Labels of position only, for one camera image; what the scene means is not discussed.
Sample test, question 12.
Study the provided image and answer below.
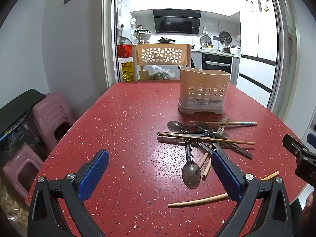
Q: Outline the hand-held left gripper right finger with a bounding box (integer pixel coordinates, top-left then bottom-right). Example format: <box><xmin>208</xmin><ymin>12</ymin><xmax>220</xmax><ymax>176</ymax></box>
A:
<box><xmin>211</xmin><ymin>150</ymin><xmax>293</xmax><ymax>237</ymax></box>

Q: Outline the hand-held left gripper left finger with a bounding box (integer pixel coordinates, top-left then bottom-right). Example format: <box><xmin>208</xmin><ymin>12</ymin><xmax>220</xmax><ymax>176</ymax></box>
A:
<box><xmin>28</xmin><ymin>149</ymin><xmax>110</xmax><ymax>237</ymax></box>

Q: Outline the patterned tip wooden chopstick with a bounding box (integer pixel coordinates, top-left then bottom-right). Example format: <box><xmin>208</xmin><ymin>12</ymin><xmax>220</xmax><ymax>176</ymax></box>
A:
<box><xmin>190</xmin><ymin>121</ymin><xmax>258</xmax><ymax>126</ymax></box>

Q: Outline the black handled metal spoon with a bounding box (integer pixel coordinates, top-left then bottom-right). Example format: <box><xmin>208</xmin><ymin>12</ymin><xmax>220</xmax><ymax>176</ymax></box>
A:
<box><xmin>182</xmin><ymin>126</ymin><xmax>201</xmax><ymax>189</ymax></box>
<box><xmin>194</xmin><ymin>121</ymin><xmax>253</xmax><ymax>159</ymax></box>
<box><xmin>167</xmin><ymin>121</ymin><xmax>223</xmax><ymax>155</ymax></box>

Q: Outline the plain wooden chopstick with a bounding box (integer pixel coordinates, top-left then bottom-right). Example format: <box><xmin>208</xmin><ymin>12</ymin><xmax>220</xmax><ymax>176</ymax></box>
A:
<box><xmin>157</xmin><ymin>132</ymin><xmax>256</xmax><ymax>145</ymax></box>
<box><xmin>168</xmin><ymin>171</ymin><xmax>279</xmax><ymax>208</ymax></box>
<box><xmin>198</xmin><ymin>116</ymin><xmax>227</xmax><ymax>169</ymax></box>
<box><xmin>202</xmin><ymin>117</ymin><xmax>229</xmax><ymax>180</ymax></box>

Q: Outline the beige plastic utensil holder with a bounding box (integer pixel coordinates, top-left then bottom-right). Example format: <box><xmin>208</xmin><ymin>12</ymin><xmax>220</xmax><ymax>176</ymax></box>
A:
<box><xmin>178</xmin><ymin>67</ymin><xmax>231</xmax><ymax>115</ymax></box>

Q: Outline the person's right forearm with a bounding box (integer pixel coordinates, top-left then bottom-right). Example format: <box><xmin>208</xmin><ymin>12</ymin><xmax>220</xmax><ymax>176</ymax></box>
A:
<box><xmin>305</xmin><ymin>193</ymin><xmax>316</xmax><ymax>214</ymax></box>

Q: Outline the pink plastic stool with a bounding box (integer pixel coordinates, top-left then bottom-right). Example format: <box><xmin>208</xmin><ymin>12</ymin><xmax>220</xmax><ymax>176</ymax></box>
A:
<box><xmin>2</xmin><ymin>144</ymin><xmax>45</xmax><ymax>200</ymax></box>

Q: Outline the black flat board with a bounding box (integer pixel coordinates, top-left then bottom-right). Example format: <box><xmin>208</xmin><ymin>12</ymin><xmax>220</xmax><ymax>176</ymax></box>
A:
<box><xmin>0</xmin><ymin>89</ymin><xmax>46</xmax><ymax>141</ymax></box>

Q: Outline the black built-in oven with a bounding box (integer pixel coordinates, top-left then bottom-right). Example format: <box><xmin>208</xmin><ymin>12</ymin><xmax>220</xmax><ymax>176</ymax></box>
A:
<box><xmin>201</xmin><ymin>53</ymin><xmax>232</xmax><ymax>76</ymax></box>

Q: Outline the plastic bag of vegetables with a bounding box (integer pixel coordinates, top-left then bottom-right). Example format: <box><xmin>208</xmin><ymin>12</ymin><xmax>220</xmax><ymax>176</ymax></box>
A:
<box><xmin>149</xmin><ymin>65</ymin><xmax>177</xmax><ymax>81</ymax></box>

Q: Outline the white refrigerator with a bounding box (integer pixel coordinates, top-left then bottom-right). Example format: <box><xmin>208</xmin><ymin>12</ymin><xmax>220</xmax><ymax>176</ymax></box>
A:
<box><xmin>236</xmin><ymin>0</ymin><xmax>284</xmax><ymax>108</ymax></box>

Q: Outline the red plastic basket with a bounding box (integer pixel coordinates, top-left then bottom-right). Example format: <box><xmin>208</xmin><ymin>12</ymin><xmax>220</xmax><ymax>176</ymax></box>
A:
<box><xmin>117</xmin><ymin>45</ymin><xmax>134</xmax><ymax>59</ymax></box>

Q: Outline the hanging round pan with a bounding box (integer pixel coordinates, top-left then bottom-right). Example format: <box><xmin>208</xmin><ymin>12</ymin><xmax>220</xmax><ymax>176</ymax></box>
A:
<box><xmin>218</xmin><ymin>31</ymin><xmax>232</xmax><ymax>44</ymax></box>

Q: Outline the beige flower cutout storage rack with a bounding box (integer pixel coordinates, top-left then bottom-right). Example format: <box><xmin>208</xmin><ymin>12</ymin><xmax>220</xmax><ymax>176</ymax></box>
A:
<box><xmin>131</xmin><ymin>43</ymin><xmax>192</xmax><ymax>82</ymax></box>

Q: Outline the white spice rack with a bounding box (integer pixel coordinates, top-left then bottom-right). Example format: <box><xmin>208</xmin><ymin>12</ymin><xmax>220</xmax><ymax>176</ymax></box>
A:
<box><xmin>133</xmin><ymin>30</ymin><xmax>151</xmax><ymax>45</ymax></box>

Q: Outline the black range hood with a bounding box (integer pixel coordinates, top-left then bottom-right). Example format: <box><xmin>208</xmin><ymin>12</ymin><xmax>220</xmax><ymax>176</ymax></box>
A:
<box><xmin>152</xmin><ymin>9</ymin><xmax>201</xmax><ymax>35</ymax></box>

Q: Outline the black handled metal fork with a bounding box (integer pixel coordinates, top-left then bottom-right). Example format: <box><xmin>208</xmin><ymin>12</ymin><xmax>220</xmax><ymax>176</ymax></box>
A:
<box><xmin>157</xmin><ymin>131</ymin><xmax>229</xmax><ymax>140</ymax></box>

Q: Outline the metal sliding door frame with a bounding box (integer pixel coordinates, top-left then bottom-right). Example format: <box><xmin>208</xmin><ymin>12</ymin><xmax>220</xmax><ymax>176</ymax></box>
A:
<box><xmin>101</xmin><ymin>0</ymin><xmax>300</xmax><ymax>119</ymax></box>

